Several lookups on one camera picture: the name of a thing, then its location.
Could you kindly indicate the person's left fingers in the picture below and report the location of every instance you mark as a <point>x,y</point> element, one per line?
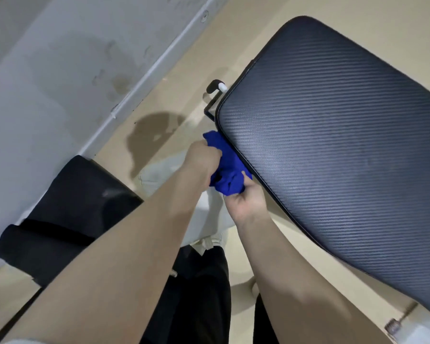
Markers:
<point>216,162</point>

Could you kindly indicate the person's right thumb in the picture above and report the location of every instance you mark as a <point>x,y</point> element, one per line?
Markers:
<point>247,179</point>

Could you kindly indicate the person's left hand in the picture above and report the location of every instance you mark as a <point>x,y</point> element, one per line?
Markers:
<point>200,159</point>

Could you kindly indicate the person's black trousers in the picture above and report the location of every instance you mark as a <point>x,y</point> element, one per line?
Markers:
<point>200,300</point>

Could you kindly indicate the white cloth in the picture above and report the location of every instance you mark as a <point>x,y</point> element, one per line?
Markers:
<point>208,214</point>

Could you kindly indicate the person's left forearm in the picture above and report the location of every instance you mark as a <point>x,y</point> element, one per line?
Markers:
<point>122,261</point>

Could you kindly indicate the black carbon-pattern table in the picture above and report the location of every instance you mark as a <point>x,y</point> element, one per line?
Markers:
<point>337,139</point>

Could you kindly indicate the blue cloth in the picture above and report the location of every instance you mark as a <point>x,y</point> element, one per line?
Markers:
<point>229,168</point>

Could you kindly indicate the person's right hand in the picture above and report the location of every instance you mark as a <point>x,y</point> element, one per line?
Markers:
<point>249,205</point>

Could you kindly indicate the person's right forearm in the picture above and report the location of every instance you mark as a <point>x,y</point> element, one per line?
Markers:
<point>294,283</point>

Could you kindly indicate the beige laced shoe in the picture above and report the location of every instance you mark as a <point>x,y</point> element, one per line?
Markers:
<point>207,243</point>

